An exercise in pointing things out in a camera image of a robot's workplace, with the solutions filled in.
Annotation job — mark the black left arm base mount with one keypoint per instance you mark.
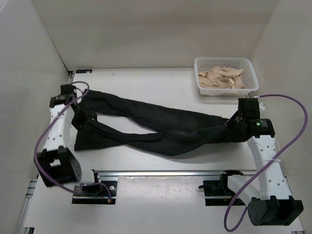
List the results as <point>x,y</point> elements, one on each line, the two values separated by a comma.
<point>104,193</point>

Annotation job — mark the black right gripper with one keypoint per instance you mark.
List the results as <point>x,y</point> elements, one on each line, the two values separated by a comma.
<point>229,124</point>

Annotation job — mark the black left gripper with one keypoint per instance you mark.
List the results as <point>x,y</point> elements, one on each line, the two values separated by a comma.
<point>89,115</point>

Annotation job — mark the black trousers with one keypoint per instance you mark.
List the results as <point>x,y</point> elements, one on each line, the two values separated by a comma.
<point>175,131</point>

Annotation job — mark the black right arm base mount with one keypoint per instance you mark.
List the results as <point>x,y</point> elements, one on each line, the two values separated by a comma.
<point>216,191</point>

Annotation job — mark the aluminium left frame rail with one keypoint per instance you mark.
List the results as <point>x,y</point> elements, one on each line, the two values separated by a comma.
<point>21,229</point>

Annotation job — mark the aluminium front frame rail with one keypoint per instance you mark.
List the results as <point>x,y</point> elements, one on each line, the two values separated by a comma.
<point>162,173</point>

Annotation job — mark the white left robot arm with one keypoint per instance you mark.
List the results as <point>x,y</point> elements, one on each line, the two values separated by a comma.
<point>56,163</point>

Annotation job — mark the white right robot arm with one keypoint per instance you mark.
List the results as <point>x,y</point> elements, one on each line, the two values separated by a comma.
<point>244,189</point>

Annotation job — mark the aluminium right frame rail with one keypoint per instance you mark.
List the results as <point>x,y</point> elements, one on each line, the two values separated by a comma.
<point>275,205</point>

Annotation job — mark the aluminium frame rail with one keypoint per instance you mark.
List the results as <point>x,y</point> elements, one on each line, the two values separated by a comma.
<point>275,205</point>
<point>21,229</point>
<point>162,173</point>

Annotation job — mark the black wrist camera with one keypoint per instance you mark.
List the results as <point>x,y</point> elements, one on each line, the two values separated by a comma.
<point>68,89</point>
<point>248,108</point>

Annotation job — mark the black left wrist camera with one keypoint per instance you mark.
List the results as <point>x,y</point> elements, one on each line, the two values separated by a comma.
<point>68,89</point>

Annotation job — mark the beige trousers in basket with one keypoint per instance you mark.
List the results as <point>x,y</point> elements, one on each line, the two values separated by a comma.
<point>221,78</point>

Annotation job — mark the white plastic basket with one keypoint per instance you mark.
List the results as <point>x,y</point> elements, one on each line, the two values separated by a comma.
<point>248,76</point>

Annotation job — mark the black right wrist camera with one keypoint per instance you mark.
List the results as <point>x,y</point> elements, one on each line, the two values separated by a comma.
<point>248,108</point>

